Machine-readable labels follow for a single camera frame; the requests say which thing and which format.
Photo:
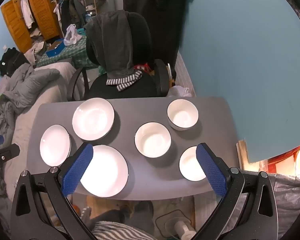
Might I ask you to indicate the teal plastic basket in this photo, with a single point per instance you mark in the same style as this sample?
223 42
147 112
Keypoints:
81 32

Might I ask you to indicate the red packet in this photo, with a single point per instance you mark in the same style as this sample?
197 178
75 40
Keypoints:
145 67

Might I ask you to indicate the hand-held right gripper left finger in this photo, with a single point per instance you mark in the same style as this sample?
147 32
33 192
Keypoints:
77 170

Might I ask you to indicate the black office chair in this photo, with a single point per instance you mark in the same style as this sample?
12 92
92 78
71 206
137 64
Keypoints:
142 40

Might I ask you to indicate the white plate with dark rim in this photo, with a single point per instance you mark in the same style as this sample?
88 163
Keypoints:
107 172
93 118
55 148

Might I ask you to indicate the grey hoodie with striped cuffs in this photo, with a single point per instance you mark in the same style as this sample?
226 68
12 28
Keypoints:
112 42

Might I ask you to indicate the white ribbed panel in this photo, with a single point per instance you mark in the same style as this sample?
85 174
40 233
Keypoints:
183 75

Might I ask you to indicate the grey and white garment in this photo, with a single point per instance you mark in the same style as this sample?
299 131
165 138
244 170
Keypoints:
35 52

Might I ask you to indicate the white wall socket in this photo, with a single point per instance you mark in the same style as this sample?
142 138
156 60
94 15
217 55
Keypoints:
5 48

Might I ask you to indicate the silver plastic sheet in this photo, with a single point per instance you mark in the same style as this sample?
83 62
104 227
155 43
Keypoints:
290 200

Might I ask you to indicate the rack of dark coats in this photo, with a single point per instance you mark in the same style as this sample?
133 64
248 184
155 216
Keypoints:
73 10

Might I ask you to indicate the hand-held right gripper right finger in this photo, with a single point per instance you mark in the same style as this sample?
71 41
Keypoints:
211 170

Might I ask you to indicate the blue cardboard box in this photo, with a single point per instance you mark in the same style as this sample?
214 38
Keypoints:
55 48

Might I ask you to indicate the grey duvet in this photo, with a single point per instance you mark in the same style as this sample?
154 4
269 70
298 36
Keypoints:
27 85

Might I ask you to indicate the wooden board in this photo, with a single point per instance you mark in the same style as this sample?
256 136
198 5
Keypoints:
242 155

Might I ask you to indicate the white hanging shirt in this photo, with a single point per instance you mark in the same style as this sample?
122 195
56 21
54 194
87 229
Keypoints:
27 11

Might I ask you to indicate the white bowl with dark rim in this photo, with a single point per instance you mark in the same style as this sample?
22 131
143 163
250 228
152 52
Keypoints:
188 165
152 140
182 115

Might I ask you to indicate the white plastic bag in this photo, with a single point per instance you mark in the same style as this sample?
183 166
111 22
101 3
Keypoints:
71 36

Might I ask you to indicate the white crumpled cloth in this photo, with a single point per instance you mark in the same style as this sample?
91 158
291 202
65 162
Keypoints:
180 92

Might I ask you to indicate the red and orange box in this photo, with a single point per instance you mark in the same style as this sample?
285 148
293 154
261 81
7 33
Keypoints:
282 162

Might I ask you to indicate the wooden louvred wardrobe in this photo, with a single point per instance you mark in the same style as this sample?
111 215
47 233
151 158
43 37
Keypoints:
43 12

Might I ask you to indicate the striped fleece clothing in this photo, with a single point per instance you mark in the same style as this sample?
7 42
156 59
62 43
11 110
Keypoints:
120 231

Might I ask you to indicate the black bag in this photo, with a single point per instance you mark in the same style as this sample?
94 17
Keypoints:
11 61

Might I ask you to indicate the green checked tablecloth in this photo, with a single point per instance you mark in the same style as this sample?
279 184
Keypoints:
72 52

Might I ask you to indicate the black hanging coat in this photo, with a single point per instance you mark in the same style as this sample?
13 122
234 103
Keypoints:
160 17

